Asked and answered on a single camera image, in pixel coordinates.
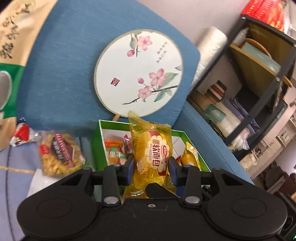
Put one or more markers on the yellow soft bread packet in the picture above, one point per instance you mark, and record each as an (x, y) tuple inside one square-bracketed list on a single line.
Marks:
[(150, 157)]

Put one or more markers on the red silver candy packet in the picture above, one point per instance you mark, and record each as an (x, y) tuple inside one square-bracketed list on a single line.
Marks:
[(128, 144)]

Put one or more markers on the black metal shelf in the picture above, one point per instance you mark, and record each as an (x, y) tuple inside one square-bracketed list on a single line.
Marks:
[(261, 102)]

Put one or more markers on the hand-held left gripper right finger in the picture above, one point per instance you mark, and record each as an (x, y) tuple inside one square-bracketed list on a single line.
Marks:
[(172, 172)]

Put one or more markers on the clear plastic film roll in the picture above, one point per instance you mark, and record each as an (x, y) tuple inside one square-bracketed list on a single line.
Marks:
[(208, 53)]

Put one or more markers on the orange green snack packet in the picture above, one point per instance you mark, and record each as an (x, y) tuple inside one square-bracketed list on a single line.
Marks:
[(114, 150)]

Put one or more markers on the small red white packet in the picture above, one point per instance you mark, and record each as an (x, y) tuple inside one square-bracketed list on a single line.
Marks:
[(22, 135)]

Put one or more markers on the striped light blue sofa cover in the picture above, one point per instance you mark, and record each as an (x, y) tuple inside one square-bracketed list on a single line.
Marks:
[(13, 185)]

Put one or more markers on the clear popcorn packet brown label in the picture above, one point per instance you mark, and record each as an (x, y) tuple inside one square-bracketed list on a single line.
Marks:
[(60, 155)]

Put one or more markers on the large beige green snack bag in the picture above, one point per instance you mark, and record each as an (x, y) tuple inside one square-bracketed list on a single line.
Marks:
[(11, 58)]

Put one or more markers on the red packaged box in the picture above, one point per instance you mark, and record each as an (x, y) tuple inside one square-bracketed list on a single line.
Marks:
[(266, 12)]

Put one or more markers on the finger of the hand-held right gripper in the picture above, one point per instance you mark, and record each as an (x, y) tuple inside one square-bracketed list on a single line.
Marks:
[(159, 190)]

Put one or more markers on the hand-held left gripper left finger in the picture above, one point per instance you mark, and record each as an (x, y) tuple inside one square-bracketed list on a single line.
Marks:
[(130, 171)]

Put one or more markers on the clear plastic bags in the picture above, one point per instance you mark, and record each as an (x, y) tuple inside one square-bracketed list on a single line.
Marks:
[(233, 120)]

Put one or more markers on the wooden framed board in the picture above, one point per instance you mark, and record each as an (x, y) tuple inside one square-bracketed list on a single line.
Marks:
[(256, 67)]

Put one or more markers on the green cardboard box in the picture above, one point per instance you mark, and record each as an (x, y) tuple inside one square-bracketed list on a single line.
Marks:
[(97, 148)]

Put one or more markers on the stack of books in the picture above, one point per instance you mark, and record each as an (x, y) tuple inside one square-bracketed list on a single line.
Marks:
[(216, 91)]

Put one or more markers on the white plastic bottle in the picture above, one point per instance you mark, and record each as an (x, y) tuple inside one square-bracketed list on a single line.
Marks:
[(241, 36)]

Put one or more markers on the small yellow snack packet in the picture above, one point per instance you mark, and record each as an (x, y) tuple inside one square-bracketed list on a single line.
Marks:
[(190, 157)]

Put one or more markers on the white paper sheet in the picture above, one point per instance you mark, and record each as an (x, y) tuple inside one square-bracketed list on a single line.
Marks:
[(38, 183)]

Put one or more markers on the round floral hand fan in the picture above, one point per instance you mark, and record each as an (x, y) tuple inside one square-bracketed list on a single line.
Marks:
[(138, 71)]

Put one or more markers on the blue sofa cushion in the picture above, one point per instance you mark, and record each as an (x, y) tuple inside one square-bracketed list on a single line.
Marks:
[(64, 69)]

